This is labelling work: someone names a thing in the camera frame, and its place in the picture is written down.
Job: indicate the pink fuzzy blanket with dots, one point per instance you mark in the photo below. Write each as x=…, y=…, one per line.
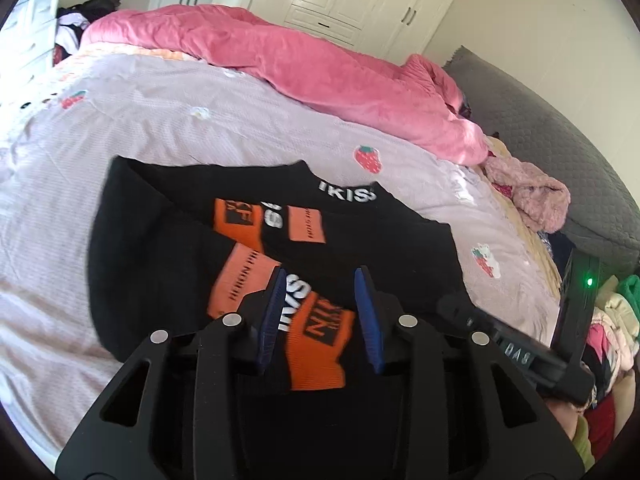
x=541, y=200

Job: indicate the right hand dark nails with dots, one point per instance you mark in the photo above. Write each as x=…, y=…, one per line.
x=566, y=414

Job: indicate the pink duvet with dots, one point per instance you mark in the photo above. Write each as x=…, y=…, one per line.
x=416, y=101

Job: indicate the black orange printed garment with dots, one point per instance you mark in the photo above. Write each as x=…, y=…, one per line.
x=173, y=248

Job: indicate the white drawer chest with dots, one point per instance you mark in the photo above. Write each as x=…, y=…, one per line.
x=27, y=45

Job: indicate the grey quilted headboard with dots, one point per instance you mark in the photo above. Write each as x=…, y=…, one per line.
x=603, y=218

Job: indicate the green sleeve forearm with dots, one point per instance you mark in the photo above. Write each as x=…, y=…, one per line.
x=582, y=444

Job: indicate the dark clothes pile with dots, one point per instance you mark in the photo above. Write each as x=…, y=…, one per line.
x=72, y=22

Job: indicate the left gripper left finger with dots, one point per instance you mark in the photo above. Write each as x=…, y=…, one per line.
x=166, y=412

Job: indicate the lilac strawberry bed sheet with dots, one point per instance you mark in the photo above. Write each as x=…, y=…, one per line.
x=58, y=136

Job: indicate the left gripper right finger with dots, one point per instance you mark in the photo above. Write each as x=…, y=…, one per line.
x=459, y=408

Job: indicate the colourful clothes pile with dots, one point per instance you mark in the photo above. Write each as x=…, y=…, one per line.
x=612, y=356

